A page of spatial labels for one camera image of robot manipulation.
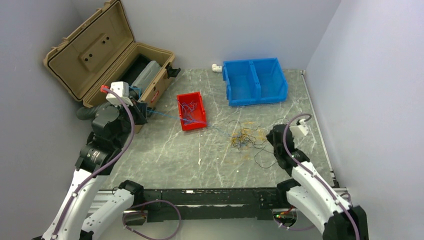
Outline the white pipe elbow fitting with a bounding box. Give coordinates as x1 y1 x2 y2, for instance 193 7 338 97
211 63 223 73

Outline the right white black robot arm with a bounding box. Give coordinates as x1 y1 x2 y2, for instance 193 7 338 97
266 124 369 240

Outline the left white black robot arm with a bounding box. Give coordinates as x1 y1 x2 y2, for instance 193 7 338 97
38 103 145 240

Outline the grey canister in toolbox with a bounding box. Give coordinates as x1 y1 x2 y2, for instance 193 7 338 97
131 60 162 91

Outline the red plastic bin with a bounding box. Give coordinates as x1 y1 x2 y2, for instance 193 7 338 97
176 91 208 132

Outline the blue divided plastic bin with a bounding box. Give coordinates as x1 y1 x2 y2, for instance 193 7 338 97
222 57 289 107

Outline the tan open toolbox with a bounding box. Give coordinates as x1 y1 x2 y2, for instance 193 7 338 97
43 0 180 120

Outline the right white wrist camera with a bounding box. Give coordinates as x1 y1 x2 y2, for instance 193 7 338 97
289 118 309 138

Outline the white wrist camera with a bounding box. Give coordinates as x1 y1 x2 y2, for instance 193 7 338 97
289 118 309 138
100 81 134 106

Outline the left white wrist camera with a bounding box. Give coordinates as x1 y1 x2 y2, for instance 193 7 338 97
100 81 134 106

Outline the black corrugated hose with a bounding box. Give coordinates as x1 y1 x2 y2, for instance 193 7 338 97
76 100 112 121

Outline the black aluminium base frame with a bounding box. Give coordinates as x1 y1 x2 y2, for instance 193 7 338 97
128 187 291 224

